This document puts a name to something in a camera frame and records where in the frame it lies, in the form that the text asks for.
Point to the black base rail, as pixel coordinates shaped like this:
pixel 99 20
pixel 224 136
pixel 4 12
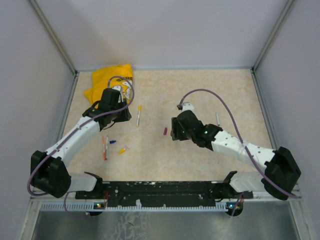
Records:
pixel 172 194

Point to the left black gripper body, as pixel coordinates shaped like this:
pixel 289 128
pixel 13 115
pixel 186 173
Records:
pixel 121 115

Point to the white pen right side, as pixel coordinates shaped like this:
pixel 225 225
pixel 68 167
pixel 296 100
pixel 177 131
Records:
pixel 218 119

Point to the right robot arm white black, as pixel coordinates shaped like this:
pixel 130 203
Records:
pixel 216 139

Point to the white pen red marks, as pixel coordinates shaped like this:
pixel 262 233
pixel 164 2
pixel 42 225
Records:
pixel 106 148

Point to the yellow folded shirt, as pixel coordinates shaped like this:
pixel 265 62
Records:
pixel 109 77

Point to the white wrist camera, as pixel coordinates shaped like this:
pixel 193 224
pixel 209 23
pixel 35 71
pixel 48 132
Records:
pixel 185 106
pixel 120 90

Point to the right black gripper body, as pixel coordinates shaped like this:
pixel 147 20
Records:
pixel 179 133

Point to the white pen yellow tip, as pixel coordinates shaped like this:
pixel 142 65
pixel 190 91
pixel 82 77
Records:
pixel 138 118

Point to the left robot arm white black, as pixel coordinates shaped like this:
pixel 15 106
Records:
pixel 48 169

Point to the aluminium frame side rail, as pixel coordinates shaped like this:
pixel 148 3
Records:
pixel 266 117

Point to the orange white pen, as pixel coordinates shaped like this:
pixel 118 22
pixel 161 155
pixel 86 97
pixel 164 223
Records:
pixel 103 148

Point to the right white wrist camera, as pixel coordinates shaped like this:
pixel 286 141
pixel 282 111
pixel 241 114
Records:
pixel 185 106

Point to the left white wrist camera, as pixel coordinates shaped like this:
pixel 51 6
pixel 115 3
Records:
pixel 120 90

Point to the purple pen cap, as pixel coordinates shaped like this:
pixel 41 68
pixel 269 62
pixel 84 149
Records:
pixel 165 131

